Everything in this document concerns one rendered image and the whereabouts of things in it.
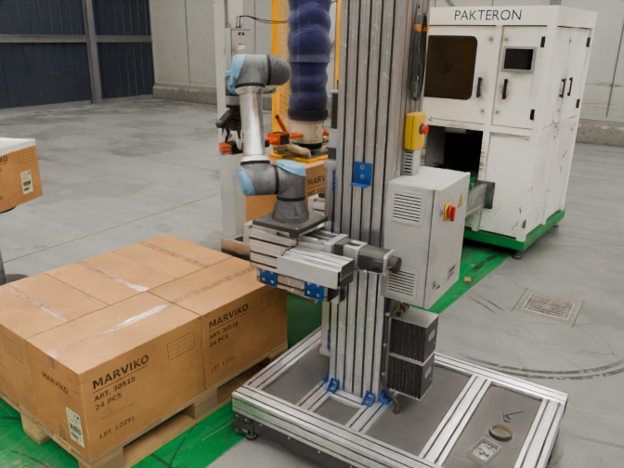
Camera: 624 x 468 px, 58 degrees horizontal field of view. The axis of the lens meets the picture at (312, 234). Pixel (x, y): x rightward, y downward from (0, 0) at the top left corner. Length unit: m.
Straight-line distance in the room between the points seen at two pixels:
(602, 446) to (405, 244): 1.41
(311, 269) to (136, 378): 0.89
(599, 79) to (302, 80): 8.55
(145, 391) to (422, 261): 1.27
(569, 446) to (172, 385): 1.81
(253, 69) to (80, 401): 1.41
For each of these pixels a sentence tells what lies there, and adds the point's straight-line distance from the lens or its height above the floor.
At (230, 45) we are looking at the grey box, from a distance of 3.99.
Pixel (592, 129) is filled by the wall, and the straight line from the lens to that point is 11.11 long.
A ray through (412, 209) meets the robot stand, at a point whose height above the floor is 1.14.
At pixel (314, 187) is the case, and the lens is 3.01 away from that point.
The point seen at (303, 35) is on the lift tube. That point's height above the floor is 1.73.
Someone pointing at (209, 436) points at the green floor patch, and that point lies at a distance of 2.77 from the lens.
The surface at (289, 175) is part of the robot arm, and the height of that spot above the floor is 1.23.
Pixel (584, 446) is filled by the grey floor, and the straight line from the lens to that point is 3.00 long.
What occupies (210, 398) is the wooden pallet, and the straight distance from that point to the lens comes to 2.85.
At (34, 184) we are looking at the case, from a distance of 4.40.
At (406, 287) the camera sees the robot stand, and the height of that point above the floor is 0.83.
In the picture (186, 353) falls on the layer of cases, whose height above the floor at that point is 0.40.
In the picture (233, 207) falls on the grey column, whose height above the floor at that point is 0.51.
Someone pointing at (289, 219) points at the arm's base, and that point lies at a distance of 2.20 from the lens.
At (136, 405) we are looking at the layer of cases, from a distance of 2.55.
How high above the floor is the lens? 1.74
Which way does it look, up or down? 20 degrees down
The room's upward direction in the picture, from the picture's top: 1 degrees clockwise
